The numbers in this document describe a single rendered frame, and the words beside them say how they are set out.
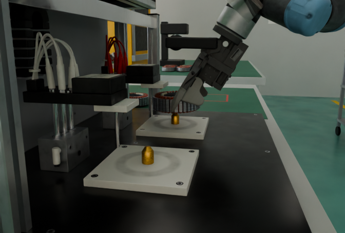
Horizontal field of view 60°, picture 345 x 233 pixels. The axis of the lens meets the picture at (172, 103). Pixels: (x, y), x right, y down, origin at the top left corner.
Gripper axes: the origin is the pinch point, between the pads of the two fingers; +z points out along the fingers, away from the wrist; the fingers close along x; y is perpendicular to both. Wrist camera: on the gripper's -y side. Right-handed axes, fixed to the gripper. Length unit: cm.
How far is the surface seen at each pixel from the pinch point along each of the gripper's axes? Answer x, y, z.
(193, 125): -0.6, 6.5, 1.9
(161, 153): -19.5, 3.6, 3.9
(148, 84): -2.8, -7.2, -1.2
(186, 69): 159, -15, 13
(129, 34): 324, -118, 37
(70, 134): -24.6, -10.7, 7.7
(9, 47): -42.1, -14.1, -6.7
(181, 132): -6.8, 4.9, 3.0
